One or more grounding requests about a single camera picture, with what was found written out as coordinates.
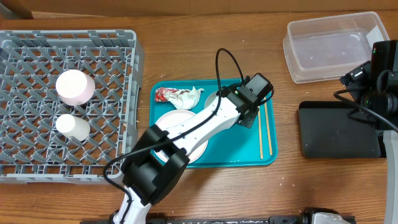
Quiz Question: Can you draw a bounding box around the grey dishwasher rack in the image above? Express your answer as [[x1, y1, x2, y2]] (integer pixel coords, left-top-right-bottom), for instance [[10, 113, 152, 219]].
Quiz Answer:
[[1, 30, 144, 184]]

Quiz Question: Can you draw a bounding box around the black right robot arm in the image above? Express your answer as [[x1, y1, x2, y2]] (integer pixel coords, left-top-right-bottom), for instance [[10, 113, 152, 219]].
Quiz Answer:
[[333, 40, 397, 223]]

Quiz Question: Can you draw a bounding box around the right wooden chopstick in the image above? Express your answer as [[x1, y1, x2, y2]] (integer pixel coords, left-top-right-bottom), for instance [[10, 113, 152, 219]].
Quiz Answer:
[[264, 103, 273, 156]]

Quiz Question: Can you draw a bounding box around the large white plate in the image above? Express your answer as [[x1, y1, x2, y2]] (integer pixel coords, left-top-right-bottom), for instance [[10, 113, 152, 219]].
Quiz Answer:
[[155, 110, 208, 164]]

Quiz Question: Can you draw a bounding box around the teal plastic tray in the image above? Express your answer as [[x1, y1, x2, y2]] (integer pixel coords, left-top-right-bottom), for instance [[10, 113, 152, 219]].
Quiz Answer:
[[149, 80, 278, 169]]

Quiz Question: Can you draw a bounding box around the grey shallow bowl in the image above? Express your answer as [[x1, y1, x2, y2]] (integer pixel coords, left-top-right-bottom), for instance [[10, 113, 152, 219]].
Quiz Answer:
[[204, 91, 218, 108]]

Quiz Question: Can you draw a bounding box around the red snack wrapper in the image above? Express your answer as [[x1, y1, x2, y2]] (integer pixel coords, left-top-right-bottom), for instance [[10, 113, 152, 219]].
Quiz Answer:
[[155, 87, 190, 102]]

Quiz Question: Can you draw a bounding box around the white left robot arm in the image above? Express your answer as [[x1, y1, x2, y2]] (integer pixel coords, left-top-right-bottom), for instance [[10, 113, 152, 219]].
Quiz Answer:
[[104, 73, 274, 223]]

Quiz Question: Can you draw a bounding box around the black plastic tray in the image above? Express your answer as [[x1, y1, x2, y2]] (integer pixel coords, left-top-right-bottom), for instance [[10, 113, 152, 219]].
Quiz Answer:
[[297, 101, 386, 159]]

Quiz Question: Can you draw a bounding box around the clear plastic bin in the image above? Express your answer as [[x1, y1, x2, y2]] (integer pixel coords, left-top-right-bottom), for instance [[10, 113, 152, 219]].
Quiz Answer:
[[282, 12, 389, 84]]

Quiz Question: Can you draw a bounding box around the wooden chopstick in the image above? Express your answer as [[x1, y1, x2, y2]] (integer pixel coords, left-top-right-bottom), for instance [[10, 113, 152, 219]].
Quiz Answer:
[[264, 103, 273, 156], [257, 107, 264, 159]]

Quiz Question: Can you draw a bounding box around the crumpled white napkin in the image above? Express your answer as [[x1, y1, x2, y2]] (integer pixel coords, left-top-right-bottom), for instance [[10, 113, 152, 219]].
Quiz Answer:
[[164, 86, 204, 110]]

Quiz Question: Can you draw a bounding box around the cream paper cup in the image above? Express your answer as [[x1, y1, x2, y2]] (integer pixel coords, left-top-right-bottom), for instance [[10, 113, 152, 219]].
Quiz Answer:
[[55, 114, 90, 141]]

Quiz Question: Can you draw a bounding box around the left wooden chopstick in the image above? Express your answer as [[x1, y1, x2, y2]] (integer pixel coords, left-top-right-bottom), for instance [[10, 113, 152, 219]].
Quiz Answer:
[[257, 107, 264, 159]]

